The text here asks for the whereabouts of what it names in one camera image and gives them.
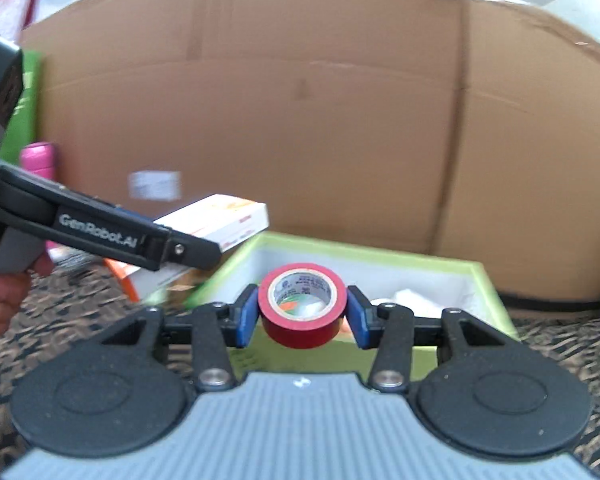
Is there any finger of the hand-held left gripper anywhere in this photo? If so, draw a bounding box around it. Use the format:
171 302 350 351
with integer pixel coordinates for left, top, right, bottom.
140 225 224 272

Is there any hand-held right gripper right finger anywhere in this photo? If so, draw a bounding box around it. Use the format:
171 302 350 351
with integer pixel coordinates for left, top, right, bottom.
346 285 523 394

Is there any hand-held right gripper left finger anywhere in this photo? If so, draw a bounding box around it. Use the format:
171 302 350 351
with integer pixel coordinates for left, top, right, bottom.
97 284 259 393

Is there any white and orange box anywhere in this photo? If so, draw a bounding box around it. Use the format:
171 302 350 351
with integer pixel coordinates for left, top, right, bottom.
105 195 270 303

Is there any red tape roll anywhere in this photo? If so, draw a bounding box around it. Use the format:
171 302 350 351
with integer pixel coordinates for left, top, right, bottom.
257 262 349 350

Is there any light green box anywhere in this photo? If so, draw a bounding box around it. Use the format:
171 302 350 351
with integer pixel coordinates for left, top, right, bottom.
182 232 521 381

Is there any person's left hand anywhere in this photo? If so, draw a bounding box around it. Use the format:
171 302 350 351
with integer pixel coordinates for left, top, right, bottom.
0 255 56 338

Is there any pink insulated bottle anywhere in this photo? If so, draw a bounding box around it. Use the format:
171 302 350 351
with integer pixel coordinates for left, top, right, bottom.
20 142 58 183

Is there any white shipping label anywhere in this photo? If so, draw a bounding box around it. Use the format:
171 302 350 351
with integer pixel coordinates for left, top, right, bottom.
129 171 182 201

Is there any green fabric tote bag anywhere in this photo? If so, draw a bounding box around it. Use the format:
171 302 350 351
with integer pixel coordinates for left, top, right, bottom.
0 50 44 161

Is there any large cardboard box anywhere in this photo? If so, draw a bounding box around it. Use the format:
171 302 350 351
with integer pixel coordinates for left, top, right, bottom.
20 0 600 311

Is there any black letter-print mat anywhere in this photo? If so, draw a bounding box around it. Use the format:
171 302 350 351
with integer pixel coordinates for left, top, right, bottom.
0 260 600 480

